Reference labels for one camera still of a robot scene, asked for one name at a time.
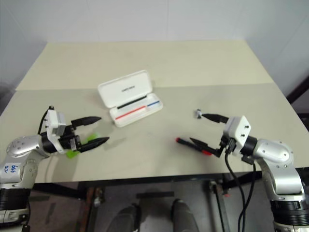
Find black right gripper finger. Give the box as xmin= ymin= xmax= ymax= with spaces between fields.
xmin=201 ymin=113 xmax=229 ymax=125
xmin=189 ymin=137 xmax=222 ymax=159

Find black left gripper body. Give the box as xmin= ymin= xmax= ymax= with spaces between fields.
xmin=58 ymin=124 xmax=83 ymax=153

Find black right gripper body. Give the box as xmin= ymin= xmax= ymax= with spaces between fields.
xmin=218 ymin=134 xmax=239 ymax=157

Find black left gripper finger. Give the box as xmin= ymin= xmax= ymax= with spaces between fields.
xmin=70 ymin=116 xmax=102 ymax=128
xmin=80 ymin=136 xmax=111 ymax=154

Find white open pencil case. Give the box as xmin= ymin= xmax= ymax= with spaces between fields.
xmin=97 ymin=70 xmax=164 ymax=128

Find green plastic ruler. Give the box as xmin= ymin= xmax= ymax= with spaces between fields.
xmin=66 ymin=132 xmax=102 ymax=160

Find red and black marker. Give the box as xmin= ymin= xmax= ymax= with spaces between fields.
xmin=175 ymin=137 xmax=212 ymax=157

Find red pen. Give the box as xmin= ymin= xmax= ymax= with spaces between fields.
xmin=115 ymin=106 xmax=147 ymax=120

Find black pen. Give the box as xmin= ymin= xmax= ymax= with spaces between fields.
xmin=117 ymin=95 xmax=148 ymax=109

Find dark rounded shape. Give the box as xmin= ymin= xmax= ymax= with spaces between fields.
xmin=170 ymin=199 xmax=199 ymax=232
xmin=112 ymin=202 xmax=142 ymax=232

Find black slanted metal bars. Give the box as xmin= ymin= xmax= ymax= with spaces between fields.
xmin=285 ymin=74 xmax=309 ymax=105

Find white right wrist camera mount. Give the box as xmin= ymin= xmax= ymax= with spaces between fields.
xmin=223 ymin=115 xmax=252 ymax=156

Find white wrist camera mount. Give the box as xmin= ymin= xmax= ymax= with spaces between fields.
xmin=223 ymin=115 xmax=252 ymax=156
xmin=45 ymin=109 xmax=67 ymax=154

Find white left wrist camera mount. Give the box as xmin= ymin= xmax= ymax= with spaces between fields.
xmin=45 ymin=109 xmax=67 ymax=154

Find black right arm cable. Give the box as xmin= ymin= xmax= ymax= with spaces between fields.
xmin=224 ymin=144 xmax=257 ymax=232

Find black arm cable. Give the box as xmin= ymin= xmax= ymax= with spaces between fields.
xmin=37 ymin=105 xmax=54 ymax=136
xmin=224 ymin=144 xmax=257 ymax=232

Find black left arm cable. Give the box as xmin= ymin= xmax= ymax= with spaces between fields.
xmin=37 ymin=105 xmax=54 ymax=136

